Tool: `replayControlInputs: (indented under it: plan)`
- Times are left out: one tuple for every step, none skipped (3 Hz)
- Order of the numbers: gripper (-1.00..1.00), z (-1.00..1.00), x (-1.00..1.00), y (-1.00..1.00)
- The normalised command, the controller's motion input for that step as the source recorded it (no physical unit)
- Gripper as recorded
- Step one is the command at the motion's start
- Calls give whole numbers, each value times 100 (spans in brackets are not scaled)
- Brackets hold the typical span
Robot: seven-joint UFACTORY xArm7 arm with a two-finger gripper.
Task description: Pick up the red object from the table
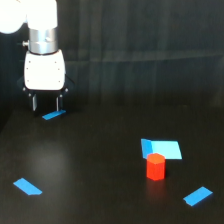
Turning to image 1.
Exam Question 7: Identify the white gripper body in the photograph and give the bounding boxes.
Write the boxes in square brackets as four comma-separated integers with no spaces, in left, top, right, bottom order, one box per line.
[17,50,74,92]

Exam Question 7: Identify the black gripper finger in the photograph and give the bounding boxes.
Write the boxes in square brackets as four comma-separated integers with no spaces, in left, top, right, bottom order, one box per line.
[32,94,37,112]
[56,94,63,111]

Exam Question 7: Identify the red hexagonal block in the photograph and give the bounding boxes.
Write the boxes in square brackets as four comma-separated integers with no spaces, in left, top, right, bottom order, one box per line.
[146,153,166,181]

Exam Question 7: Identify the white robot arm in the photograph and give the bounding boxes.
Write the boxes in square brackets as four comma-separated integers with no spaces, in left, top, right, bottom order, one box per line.
[0,0,73,112]

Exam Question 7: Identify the blue tape strip far left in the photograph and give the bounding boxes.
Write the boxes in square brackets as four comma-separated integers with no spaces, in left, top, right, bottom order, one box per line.
[42,110,66,120]

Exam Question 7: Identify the blue tape strip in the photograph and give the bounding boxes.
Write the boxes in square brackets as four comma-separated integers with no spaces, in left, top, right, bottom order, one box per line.
[42,110,66,120]
[183,186,213,206]
[13,178,42,196]

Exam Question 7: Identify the blue tape strip near left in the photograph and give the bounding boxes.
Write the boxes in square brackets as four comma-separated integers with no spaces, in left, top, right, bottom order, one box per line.
[13,178,42,196]

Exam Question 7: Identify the folded blue paper sheet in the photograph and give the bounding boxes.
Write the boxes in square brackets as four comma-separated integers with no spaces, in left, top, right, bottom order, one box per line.
[141,139,182,160]

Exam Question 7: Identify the blue tape strip near right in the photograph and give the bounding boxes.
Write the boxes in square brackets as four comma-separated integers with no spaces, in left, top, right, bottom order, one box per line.
[183,186,213,206]

